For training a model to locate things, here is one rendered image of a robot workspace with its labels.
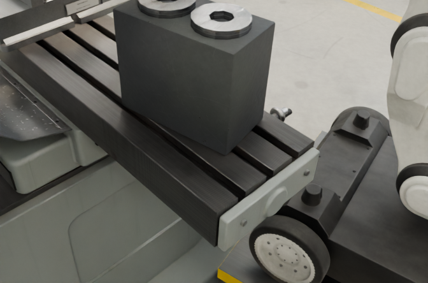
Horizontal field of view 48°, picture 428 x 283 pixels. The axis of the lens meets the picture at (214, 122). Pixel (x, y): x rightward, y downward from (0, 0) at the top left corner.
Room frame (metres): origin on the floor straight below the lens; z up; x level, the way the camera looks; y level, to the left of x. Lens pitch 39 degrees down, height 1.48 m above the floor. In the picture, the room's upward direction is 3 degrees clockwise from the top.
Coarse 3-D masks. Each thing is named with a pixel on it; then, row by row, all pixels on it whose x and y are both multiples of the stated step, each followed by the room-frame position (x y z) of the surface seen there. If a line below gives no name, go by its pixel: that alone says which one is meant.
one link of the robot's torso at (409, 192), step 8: (416, 176) 0.77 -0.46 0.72; (424, 176) 0.76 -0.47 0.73; (408, 184) 0.76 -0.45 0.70; (416, 184) 0.75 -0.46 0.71; (424, 184) 0.75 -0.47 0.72; (400, 192) 0.77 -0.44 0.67; (408, 192) 0.75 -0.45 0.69; (416, 192) 0.74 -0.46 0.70; (424, 192) 0.74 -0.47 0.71; (408, 200) 0.75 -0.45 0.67; (416, 200) 0.74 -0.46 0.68; (424, 200) 0.73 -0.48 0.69; (408, 208) 0.75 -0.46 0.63; (416, 208) 0.74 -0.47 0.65; (424, 208) 0.73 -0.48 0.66; (424, 216) 0.73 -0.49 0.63
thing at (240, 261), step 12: (324, 132) 1.30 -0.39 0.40; (240, 240) 0.81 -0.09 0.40; (240, 252) 0.77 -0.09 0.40; (228, 264) 0.74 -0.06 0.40; (240, 264) 0.74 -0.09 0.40; (252, 264) 0.74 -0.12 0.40; (228, 276) 0.71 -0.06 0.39; (240, 276) 0.70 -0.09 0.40; (252, 276) 0.70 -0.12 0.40; (264, 276) 0.71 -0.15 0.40
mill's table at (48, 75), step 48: (48, 48) 0.88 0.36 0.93; (96, 48) 0.86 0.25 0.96; (48, 96) 0.77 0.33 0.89; (96, 96) 0.69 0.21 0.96; (144, 144) 0.57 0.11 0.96; (192, 144) 0.58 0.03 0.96; (240, 144) 0.58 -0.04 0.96; (288, 144) 0.59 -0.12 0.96; (192, 192) 0.47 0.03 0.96; (240, 192) 0.49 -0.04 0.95; (288, 192) 0.53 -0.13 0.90
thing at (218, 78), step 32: (160, 0) 0.70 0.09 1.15; (192, 0) 0.68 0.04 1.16; (128, 32) 0.65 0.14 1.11; (160, 32) 0.62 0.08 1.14; (192, 32) 0.61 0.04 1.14; (224, 32) 0.59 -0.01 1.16; (256, 32) 0.62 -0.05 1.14; (128, 64) 0.65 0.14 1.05; (160, 64) 0.62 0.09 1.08; (192, 64) 0.59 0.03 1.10; (224, 64) 0.56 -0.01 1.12; (256, 64) 0.61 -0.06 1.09; (128, 96) 0.66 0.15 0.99; (160, 96) 0.62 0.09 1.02; (192, 96) 0.59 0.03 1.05; (224, 96) 0.56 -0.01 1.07; (256, 96) 0.62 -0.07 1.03; (192, 128) 0.59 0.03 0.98; (224, 128) 0.55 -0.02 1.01
